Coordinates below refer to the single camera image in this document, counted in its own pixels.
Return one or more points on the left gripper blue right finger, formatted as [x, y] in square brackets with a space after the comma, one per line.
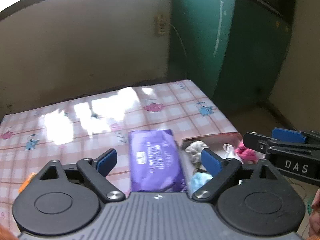
[213, 163]

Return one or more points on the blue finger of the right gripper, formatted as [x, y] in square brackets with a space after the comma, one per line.
[288, 135]

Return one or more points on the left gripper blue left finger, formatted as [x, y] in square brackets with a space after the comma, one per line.
[105, 162]

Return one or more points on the purple wet wipes pack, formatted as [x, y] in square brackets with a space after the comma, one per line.
[155, 164]

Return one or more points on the orange tissue pack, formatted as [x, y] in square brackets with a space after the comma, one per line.
[27, 181]

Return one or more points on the light blue cloth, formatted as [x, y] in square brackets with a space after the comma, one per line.
[198, 180]

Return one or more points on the white plastic bag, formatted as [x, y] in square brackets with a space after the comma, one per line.
[230, 152]

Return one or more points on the cardboard box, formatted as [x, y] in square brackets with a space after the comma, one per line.
[215, 142]

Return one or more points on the grey white cloth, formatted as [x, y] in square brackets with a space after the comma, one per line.
[194, 153]

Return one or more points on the pink cloth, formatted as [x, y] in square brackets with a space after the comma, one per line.
[248, 155]

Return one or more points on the pink checkered tablecloth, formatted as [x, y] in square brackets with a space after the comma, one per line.
[88, 126]

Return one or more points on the green door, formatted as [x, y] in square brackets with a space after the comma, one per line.
[231, 49]

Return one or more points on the wall power outlet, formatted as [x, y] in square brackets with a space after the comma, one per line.
[161, 25]

